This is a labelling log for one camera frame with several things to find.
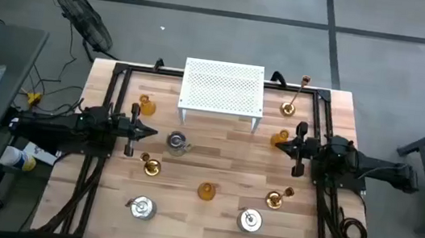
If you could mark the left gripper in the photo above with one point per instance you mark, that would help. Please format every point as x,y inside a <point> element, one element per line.
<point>132,129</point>

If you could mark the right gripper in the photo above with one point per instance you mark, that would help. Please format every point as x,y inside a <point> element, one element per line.
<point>300,150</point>

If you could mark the amber ribbed glass candle holder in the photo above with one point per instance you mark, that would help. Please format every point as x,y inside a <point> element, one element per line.
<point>281,135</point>
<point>206,192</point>
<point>148,108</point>

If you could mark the silver tin candle with tag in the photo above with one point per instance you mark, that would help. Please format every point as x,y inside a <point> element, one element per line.
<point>176,141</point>
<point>250,221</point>
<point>143,208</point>

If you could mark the tall brass candlestick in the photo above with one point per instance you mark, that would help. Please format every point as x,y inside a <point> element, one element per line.
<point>287,109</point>

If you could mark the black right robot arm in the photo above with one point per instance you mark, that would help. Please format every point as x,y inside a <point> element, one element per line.
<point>373,167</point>

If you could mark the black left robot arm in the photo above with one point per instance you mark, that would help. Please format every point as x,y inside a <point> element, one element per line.
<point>57,126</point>

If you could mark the black clamp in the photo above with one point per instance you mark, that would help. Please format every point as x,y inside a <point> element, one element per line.
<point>278,77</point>
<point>158,64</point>

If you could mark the white perforated metal shelf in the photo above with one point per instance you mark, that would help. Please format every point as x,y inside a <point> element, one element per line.
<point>222,87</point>

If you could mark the white paper card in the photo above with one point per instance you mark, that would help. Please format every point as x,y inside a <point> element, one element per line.
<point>45,155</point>

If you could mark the black floor fan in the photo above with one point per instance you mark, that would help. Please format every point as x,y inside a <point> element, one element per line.
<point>86,24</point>

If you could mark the white bottle with yellow cap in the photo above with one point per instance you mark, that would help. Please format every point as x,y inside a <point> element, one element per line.
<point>14,157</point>

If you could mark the grey side table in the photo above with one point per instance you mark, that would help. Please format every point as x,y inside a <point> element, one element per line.
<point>7,69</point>

